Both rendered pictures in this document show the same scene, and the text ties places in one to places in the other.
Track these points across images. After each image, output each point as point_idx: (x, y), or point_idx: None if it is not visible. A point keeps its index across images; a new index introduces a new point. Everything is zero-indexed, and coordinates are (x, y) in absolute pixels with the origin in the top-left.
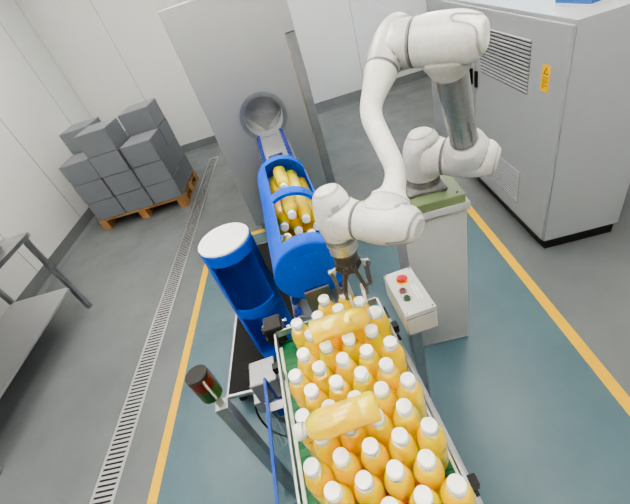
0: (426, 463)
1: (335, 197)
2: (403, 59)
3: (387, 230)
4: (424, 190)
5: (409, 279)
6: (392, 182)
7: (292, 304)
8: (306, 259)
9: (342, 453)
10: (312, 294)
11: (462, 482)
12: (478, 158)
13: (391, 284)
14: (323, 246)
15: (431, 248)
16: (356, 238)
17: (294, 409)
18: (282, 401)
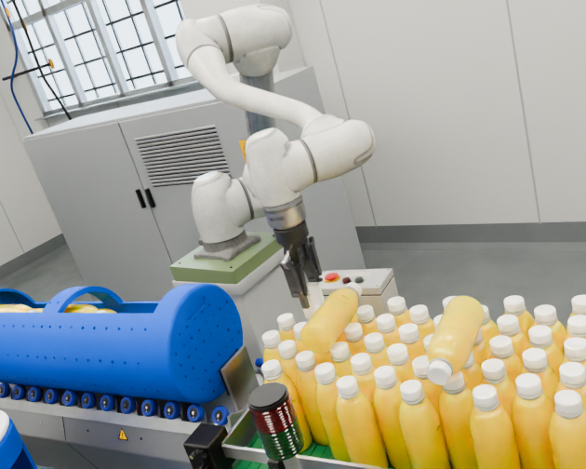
0: (550, 311)
1: (281, 133)
2: (226, 48)
3: (354, 140)
4: (239, 246)
5: (339, 274)
6: (317, 114)
7: (177, 449)
8: (201, 318)
9: (491, 362)
10: (232, 368)
11: (583, 296)
12: None
13: (326, 286)
14: (214, 290)
15: (276, 321)
16: (319, 173)
17: None
18: None
